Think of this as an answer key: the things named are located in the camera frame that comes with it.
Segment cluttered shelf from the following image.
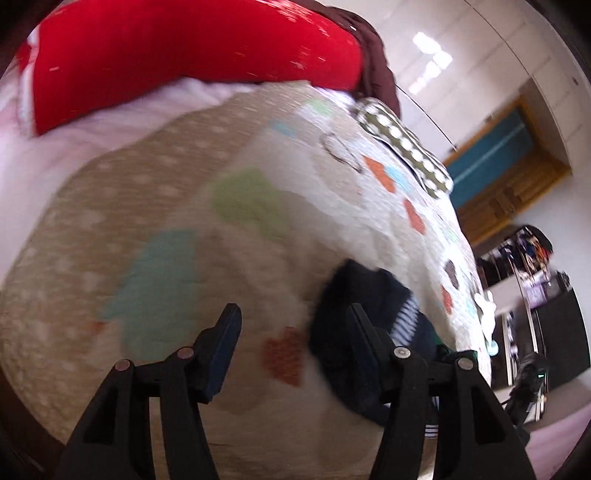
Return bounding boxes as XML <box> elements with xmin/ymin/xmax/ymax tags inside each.
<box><xmin>477</xmin><ymin>225</ymin><xmax>555</xmax><ymax>287</ymax></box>

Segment black cabinet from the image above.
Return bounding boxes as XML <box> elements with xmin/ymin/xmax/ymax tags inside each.
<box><xmin>489</xmin><ymin>287</ymin><xmax>590</xmax><ymax>389</ymax></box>

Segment polka dot pillow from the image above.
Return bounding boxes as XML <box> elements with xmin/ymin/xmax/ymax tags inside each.
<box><xmin>355</xmin><ymin>98</ymin><xmax>454</xmax><ymax>199</ymax></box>

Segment wooden cabinet with teal panel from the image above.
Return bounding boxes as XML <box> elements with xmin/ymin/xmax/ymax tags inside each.
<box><xmin>442</xmin><ymin>96</ymin><xmax>573</xmax><ymax>245</ymax></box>

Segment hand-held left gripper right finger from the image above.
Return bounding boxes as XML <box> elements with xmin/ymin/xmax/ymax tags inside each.
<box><xmin>346</xmin><ymin>303</ymin><xmax>536</xmax><ymax>480</ymax></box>

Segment dark brown cloth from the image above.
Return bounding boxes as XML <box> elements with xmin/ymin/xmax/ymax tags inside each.
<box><xmin>310</xmin><ymin>0</ymin><xmax>402</xmax><ymax>119</ymax></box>

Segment dark navy pants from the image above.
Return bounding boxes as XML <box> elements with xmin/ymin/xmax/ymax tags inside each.
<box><xmin>308</xmin><ymin>259</ymin><xmax>477</xmax><ymax>439</ymax></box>

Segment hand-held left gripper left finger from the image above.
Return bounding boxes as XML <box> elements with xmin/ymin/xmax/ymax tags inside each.
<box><xmin>54</xmin><ymin>303</ymin><xmax>243</xmax><ymax>480</ymax></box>

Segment patterned quilt blanket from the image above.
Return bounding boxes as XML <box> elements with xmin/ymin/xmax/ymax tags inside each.
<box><xmin>0</xmin><ymin>81</ymin><xmax>497</xmax><ymax>480</ymax></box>

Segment thin black cable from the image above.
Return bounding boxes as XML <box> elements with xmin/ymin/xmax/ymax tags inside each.
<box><xmin>396</xmin><ymin>84</ymin><xmax>459</xmax><ymax>151</ymax></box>

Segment red pillow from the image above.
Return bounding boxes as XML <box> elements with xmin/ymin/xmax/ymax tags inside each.
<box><xmin>17</xmin><ymin>0</ymin><xmax>363</xmax><ymax>136</ymax></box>

